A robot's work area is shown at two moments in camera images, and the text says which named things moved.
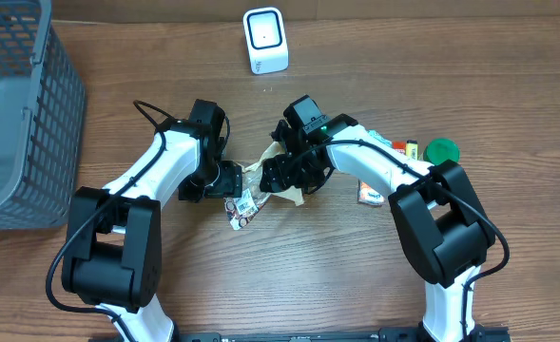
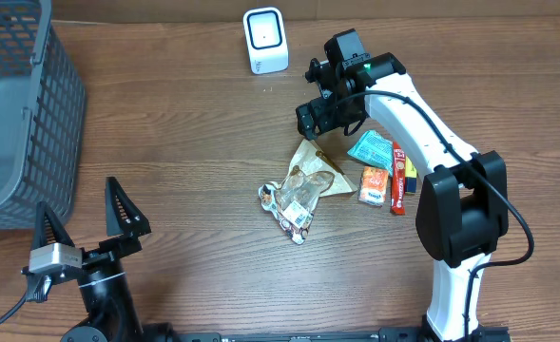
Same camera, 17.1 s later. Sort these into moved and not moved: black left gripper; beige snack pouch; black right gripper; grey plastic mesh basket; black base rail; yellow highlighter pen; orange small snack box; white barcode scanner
Moved: beige snack pouch; yellow highlighter pen; black right gripper; black left gripper
Not moved: black base rail; orange small snack box; grey plastic mesh basket; white barcode scanner
